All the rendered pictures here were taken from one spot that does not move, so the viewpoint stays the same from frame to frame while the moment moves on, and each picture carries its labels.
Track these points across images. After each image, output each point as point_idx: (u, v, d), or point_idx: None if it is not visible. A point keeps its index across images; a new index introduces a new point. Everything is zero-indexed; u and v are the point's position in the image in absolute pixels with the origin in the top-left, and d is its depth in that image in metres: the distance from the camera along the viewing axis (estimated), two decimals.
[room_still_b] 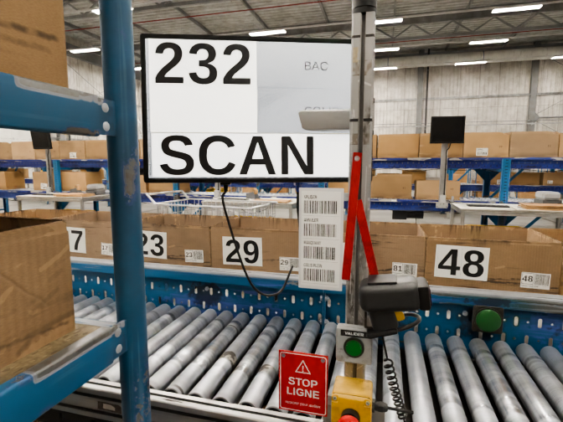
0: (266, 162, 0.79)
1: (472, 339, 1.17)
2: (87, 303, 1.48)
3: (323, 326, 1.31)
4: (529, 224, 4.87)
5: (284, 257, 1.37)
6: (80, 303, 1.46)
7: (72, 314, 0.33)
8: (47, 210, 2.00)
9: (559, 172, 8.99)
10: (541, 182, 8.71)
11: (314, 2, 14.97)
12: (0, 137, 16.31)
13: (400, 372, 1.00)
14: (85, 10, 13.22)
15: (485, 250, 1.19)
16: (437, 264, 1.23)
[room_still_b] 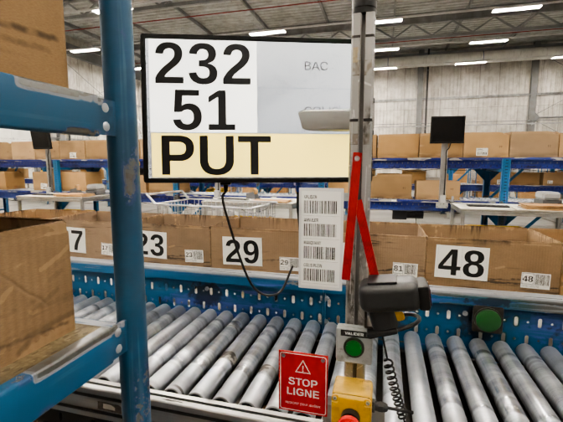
0: (266, 162, 0.79)
1: (472, 339, 1.17)
2: (87, 303, 1.48)
3: (323, 326, 1.31)
4: (529, 224, 4.87)
5: (284, 257, 1.37)
6: (80, 303, 1.46)
7: (72, 314, 0.33)
8: (47, 210, 2.00)
9: (559, 172, 8.99)
10: (541, 182, 8.71)
11: (314, 2, 14.97)
12: (0, 137, 16.31)
13: (400, 372, 1.00)
14: (85, 10, 13.22)
15: (485, 250, 1.19)
16: (437, 264, 1.23)
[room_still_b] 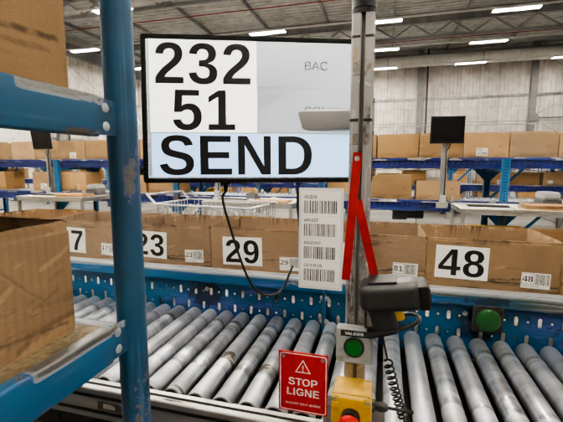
0: (266, 162, 0.79)
1: (472, 339, 1.17)
2: (87, 303, 1.48)
3: (323, 326, 1.31)
4: (529, 224, 4.87)
5: (284, 257, 1.37)
6: (80, 303, 1.46)
7: (72, 314, 0.33)
8: (47, 210, 2.00)
9: (559, 172, 8.99)
10: (541, 182, 8.71)
11: (314, 2, 14.97)
12: (0, 137, 16.31)
13: (400, 372, 1.00)
14: (85, 10, 13.22)
15: (485, 250, 1.19)
16: (437, 264, 1.23)
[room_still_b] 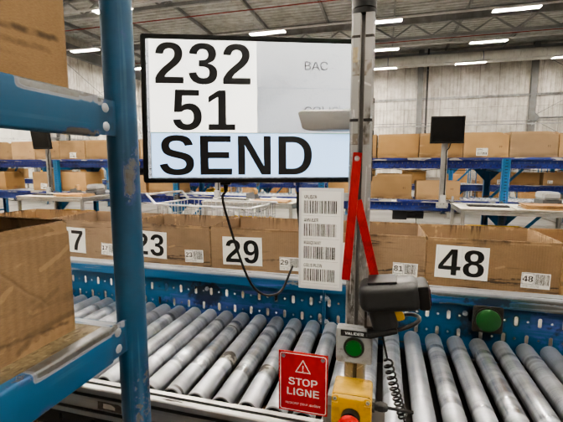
0: (266, 162, 0.79)
1: (472, 339, 1.17)
2: (87, 303, 1.48)
3: (323, 326, 1.31)
4: (529, 224, 4.87)
5: (284, 257, 1.37)
6: (80, 303, 1.46)
7: (72, 314, 0.33)
8: (47, 210, 2.00)
9: (559, 172, 8.99)
10: (541, 182, 8.71)
11: (314, 2, 14.97)
12: (0, 137, 16.31)
13: (400, 372, 1.00)
14: (85, 10, 13.22)
15: (485, 250, 1.19)
16: (437, 264, 1.23)
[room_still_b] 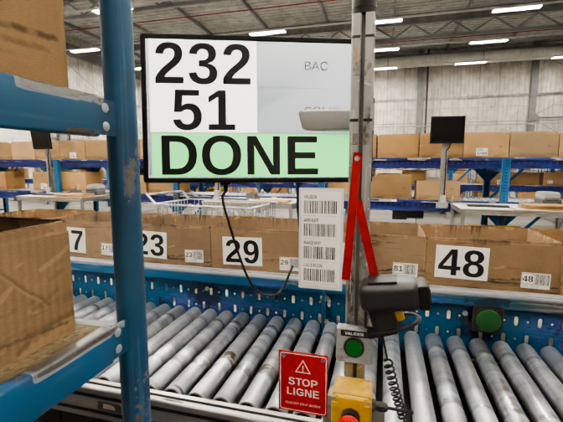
0: (266, 162, 0.79)
1: (472, 339, 1.17)
2: (87, 303, 1.48)
3: (323, 326, 1.31)
4: (529, 224, 4.87)
5: (284, 257, 1.37)
6: (80, 303, 1.46)
7: (72, 314, 0.33)
8: (47, 210, 2.00)
9: (559, 172, 8.99)
10: (541, 182, 8.71)
11: (314, 2, 14.97)
12: (0, 137, 16.31)
13: (400, 372, 1.00)
14: (85, 10, 13.22)
15: (485, 250, 1.19)
16: (437, 264, 1.23)
